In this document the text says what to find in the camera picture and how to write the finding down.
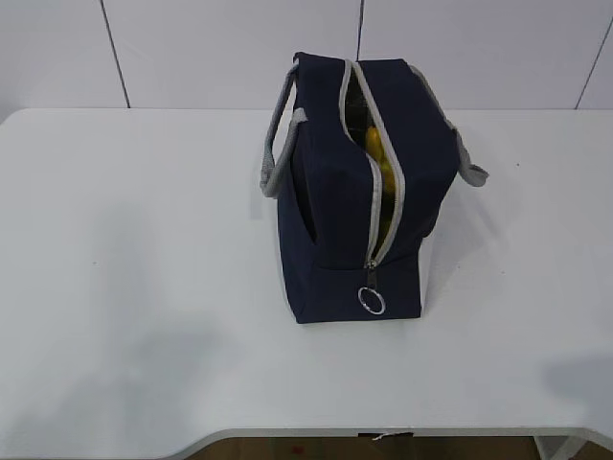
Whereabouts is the navy insulated lunch bag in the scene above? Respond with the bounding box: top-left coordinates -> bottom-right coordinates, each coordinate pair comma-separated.
260,52 -> 488,324

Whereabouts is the yellow banana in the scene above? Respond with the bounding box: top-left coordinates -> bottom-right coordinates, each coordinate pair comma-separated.
365,126 -> 396,202

